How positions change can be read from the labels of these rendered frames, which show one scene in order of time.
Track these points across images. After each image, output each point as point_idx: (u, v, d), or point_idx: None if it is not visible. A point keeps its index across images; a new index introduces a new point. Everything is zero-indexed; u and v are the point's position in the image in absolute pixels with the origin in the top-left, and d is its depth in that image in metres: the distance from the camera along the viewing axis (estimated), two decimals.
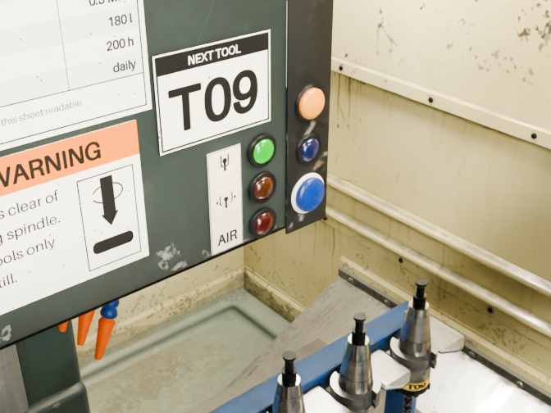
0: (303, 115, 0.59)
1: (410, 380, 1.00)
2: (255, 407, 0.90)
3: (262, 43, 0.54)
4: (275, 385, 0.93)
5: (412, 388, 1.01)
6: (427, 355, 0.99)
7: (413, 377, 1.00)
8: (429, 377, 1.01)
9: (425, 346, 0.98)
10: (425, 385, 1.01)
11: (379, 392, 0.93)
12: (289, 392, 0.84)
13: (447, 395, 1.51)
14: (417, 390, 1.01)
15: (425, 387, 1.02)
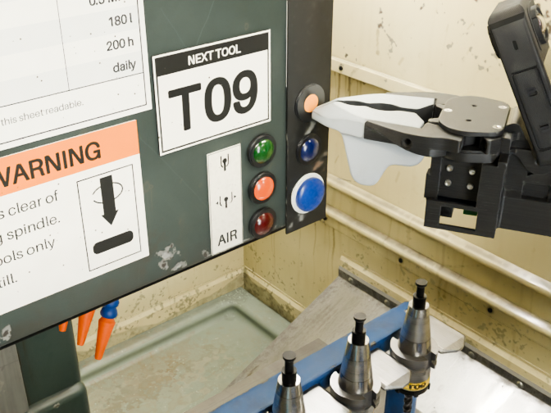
0: None
1: (410, 380, 1.00)
2: (255, 407, 0.90)
3: (262, 43, 0.54)
4: (275, 385, 0.93)
5: (412, 388, 1.01)
6: (427, 355, 0.99)
7: (413, 377, 1.00)
8: (429, 377, 1.01)
9: (425, 346, 0.98)
10: (425, 385, 1.01)
11: (379, 392, 0.93)
12: (289, 392, 0.84)
13: (447, 395, 1.51)
14: (417, 390, 1.01)
15: (425, 387, 1.02)
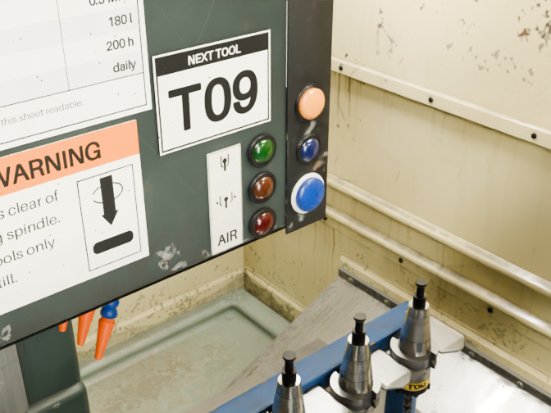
0: (303, 115, 0.59)
1: (410, 380, 1.00)
2: (255, 407, 0.90)
3: (262, 43, 0.54)
4: (275, 385, 0.93)
5: (412, 388, 1.01)
6: (427, 355, 0.99)
7: (413, 377, 1.00)
8: (429, 377, 1.01)
9: (425, 346, 0.98)
10: (425, 385, 1.01)
11: (379, 392, 0.93)
12: (289, 392, 0.84)
13: (447, 395, 1.51)
14: (417, 390, 1.01)
15: (425, 387, 1.02)
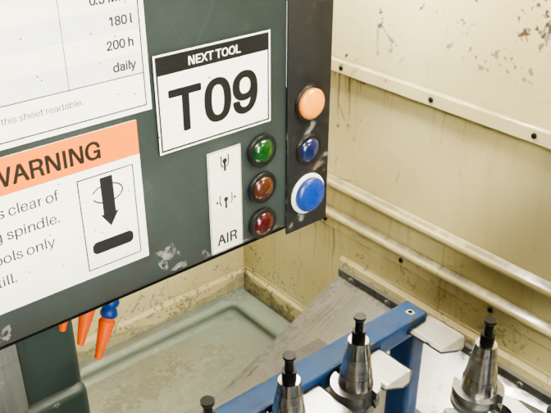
0: (303, 115, 0.59)
1: None
2: (255, 407, 0.90)
3: (262, 43, 0.54)
4: (275, 385, 0.93)
5: None
6: (494, 397, 0.92)
7: None
8: None
9: (492, 388, 0.91)
10: None
11: (379, 392, 0.93)
12: (289, 392, 0.84)
13: (447, 395, 1.51)
14: None
15: None
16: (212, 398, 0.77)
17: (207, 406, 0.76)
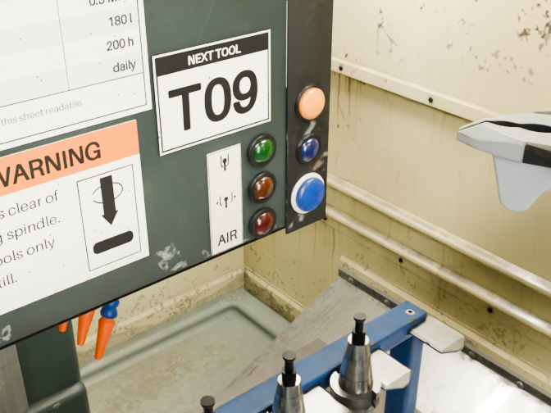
0: (303, 115, 0.59)
1: None
2: (255, 407, 0.90)
3: (262, 43, 0.54)
4: (275, 385, 0.93)
5: None
6: None
7: None
8: None
9: None
10: None
11: (379, 392, 0.93)
12: (289, 392, 0.84)
13: (447, 395, 1.51)
14: None
15: None
16: (212, 398, 0.77)
17: (207, 406, 0.76)
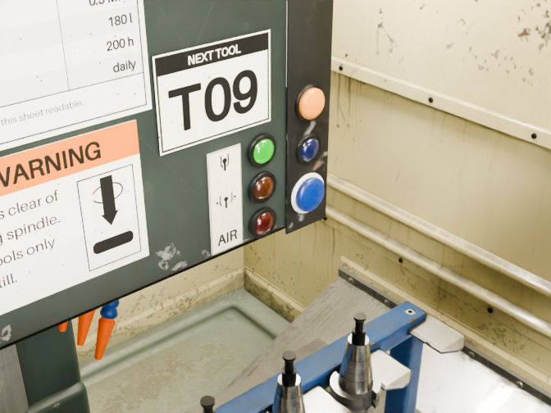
0: (303, 115, 0.59)
1: None
2: (255, 407, 0.90)
3: (262, 43, 0.54)
4: (275, 385, 0.93)
5: None
6: None
7: None
8: None
9: None
10: None
11: (379, 392, 0.93)
12: (289, 392, 0.84)
13: (447, 395, 1.51)
14: None
15: None
16: (212, 398, 0.77)
17: (207, 406, 0.76)
